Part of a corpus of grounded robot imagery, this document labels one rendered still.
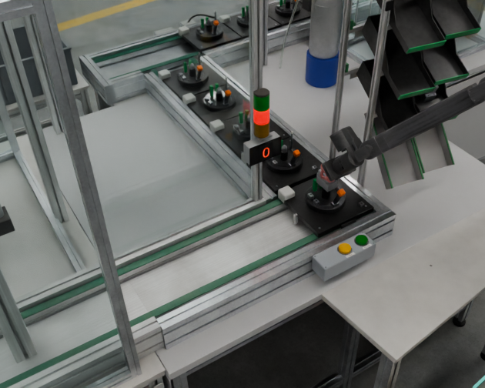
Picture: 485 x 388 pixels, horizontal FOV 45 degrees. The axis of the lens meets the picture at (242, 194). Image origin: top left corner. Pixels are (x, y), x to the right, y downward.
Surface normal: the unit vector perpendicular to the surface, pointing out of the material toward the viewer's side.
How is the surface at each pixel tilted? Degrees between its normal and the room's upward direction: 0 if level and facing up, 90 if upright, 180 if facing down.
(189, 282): 0
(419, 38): 25
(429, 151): 45
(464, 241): 0
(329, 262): 0
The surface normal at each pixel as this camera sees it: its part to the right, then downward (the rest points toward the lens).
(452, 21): 0.14, -0.42
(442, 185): -0.02, -0.75
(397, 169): 0.25, -0.10
